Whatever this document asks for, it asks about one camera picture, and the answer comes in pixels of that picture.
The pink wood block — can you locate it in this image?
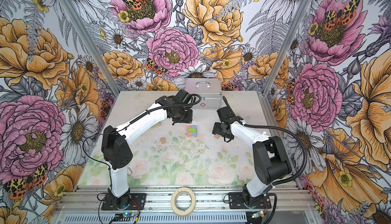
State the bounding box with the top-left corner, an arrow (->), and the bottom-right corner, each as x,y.
186,126 -> 197,137

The light blue wood block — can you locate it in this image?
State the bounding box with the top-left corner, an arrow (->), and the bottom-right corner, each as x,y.
191,126 -> 197,136

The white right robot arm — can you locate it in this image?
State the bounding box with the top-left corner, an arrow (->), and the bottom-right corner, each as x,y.
212,106 -> 292,207

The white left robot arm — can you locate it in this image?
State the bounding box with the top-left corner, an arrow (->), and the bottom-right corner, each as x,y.
101,89 -> 202,210

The silver aluminium first aid case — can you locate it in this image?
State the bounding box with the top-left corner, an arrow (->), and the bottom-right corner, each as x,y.
185,78 -> 223,110

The masking tape roll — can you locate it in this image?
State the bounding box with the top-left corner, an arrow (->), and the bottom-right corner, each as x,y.
170,187 -> 197,217

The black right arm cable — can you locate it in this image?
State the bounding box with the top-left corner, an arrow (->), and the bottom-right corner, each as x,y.
222,95 -> 308,224

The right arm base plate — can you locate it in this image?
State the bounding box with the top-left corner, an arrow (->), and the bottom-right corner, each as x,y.
227,192 -> 272,210

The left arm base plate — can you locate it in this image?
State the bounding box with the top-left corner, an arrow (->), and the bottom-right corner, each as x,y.
101,192 -> 147,211

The aluminium corner frame post right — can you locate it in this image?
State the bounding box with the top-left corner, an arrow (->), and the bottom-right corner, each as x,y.
260,0 -> 312,97

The aluminium corner frame post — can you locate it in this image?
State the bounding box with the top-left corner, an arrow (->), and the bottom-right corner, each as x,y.
260,0 -> 312,97
59,0 -> 121,97

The aluminium corner frame post left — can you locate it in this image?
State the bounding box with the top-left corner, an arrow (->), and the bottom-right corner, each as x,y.
59,0 -> 121,97

